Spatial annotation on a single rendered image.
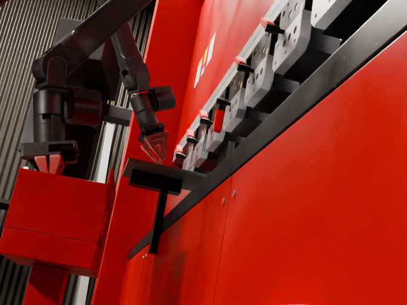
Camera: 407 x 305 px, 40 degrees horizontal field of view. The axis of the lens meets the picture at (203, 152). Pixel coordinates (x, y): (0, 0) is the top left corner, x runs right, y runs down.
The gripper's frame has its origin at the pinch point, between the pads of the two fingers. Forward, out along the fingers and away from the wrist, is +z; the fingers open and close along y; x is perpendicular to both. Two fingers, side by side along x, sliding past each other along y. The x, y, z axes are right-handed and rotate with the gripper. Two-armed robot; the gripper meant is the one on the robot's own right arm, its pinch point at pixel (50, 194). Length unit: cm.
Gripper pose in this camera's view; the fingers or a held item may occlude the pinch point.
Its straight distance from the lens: 107.0
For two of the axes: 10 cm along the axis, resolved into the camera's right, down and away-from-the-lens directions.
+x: -1.4, 2.9, 9.5
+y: 9.9, -0.6, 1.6
